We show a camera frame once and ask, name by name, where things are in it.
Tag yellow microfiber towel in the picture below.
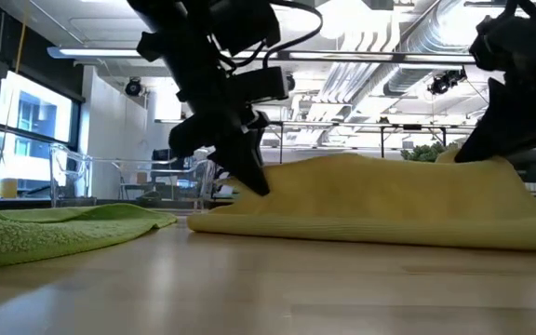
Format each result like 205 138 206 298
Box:
186 149 536 253

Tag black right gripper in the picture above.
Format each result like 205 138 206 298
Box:
453 0 536 164

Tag artificial green potted plant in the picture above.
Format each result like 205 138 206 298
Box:
400 141 460 164

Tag large glass window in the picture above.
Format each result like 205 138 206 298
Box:
0 69 83 199

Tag black ceiling spotlight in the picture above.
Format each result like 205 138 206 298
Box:
427 68 468 97
124 76 146 98

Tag black left camera cable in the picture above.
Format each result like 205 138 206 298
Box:
230 0 324 71

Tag ceiling light strip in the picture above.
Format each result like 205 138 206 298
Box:
47 45 142 60

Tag black overhead crossbar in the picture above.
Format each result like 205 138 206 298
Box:
221 49 478 65

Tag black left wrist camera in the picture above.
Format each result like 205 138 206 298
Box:
233 66 290 102

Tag black background rig frame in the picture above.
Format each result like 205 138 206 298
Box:
267 120 478 159

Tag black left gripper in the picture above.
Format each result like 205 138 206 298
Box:
164 49 274 197

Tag yellow cup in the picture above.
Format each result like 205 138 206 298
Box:
0 178 19 200

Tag green microfiber towel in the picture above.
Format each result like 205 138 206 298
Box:
0 197 179 272

